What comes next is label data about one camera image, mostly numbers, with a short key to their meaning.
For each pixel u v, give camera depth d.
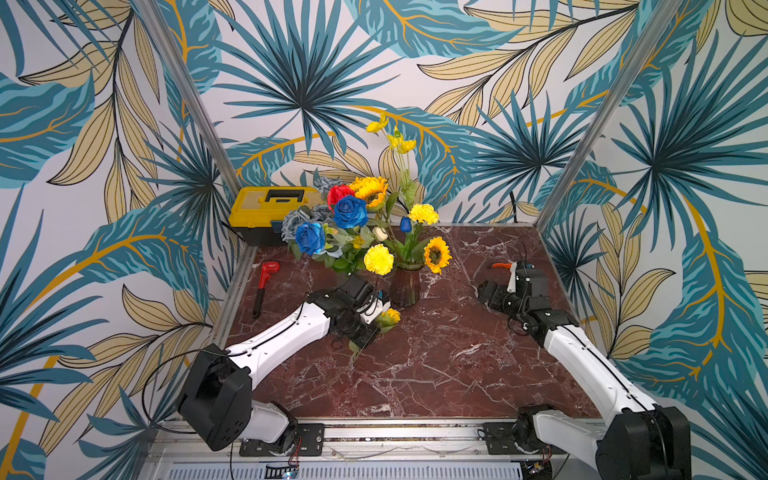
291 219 0.74
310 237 0.52
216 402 0.40
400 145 0.75
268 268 1.04
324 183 0.75
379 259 0.68
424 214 0.72
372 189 0.69
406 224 0.80
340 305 0.59
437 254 0.77
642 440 0.39
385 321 0.80
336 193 0.72
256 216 1.02
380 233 0.79
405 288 1.00
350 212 0.59
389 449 0.73
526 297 0.63
